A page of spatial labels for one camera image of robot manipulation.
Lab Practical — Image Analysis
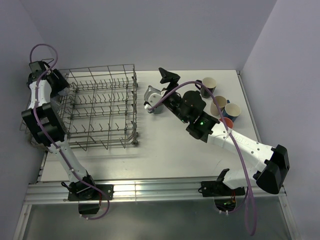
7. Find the clear glass mug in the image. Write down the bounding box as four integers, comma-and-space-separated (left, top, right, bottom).
50, 87, 70, 113

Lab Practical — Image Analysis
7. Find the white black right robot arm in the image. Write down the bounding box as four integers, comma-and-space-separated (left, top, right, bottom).
158, 67, 290, 197

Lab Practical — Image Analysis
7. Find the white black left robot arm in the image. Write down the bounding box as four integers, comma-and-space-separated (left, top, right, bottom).
21, 61, 101, 201

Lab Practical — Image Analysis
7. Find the grey-blue mug cream inside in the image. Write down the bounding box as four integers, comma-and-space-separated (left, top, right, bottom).
145, 103, 164, 115

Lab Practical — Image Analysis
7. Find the black mug cream inside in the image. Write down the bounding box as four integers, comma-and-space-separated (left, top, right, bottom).
195, 77, 217, 99

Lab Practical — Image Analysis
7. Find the beige cup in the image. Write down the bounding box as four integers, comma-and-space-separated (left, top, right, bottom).
210, 95, 228, 116

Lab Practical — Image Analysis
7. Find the blue cup cream inside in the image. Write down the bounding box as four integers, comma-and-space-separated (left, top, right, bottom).
222, 103, 241, 123

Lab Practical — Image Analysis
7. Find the pink cup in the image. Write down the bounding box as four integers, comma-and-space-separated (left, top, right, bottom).
219, 117, 234, 129

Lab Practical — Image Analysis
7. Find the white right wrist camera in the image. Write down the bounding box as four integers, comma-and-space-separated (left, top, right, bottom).
143, 85, 162, 111

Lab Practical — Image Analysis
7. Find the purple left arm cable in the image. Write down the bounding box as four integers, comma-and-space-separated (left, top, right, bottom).
29, 43, 111, 221

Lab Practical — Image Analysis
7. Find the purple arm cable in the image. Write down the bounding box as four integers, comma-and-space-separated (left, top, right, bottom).
29, 43, 111, 221
147, 81, 257, 236

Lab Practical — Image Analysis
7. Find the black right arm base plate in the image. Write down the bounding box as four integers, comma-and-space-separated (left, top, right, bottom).
197, 180, 246, 197

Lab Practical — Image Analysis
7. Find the aluminium mounting rail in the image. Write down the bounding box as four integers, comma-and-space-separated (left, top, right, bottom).
23, 174, 287, 205

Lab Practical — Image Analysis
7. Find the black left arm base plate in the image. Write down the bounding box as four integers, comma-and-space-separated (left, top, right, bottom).
67, 184, 114, 219

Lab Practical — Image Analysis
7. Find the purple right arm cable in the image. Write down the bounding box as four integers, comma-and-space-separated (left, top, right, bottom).
147, 81, 257, 236

